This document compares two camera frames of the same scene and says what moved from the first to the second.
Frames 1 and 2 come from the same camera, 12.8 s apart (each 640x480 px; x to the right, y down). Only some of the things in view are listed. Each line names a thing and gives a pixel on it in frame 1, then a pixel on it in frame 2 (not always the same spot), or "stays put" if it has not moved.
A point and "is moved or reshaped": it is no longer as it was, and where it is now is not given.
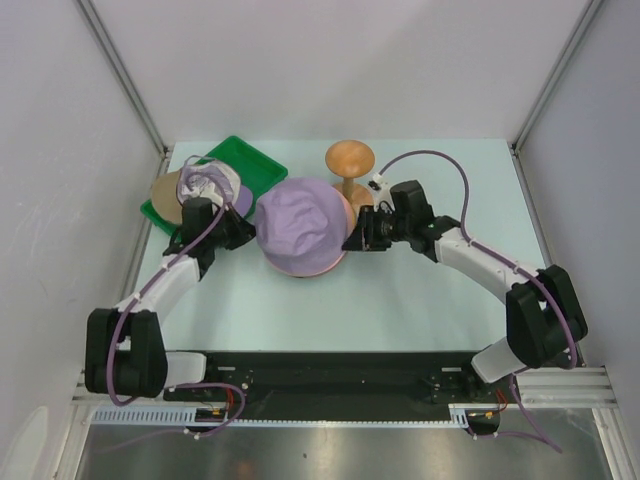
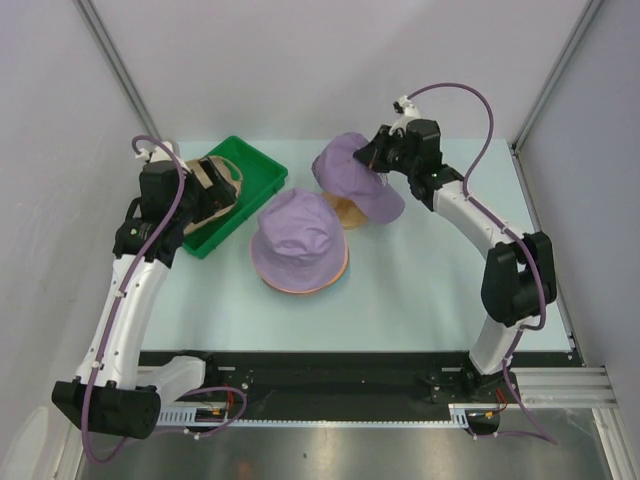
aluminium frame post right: x=535 y=110 stays put
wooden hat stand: x=349 y=159 → x=350 y=214
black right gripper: x=372 y=241 → x=372 y=153
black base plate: x=339 y=385 stays put
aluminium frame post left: x=108 y=46 stays put
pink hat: x=350 y=225 → x=307 y=290
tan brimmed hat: x=165 y=197 is moved or reshaped
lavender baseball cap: x=216 y=181 is moved or reshaped
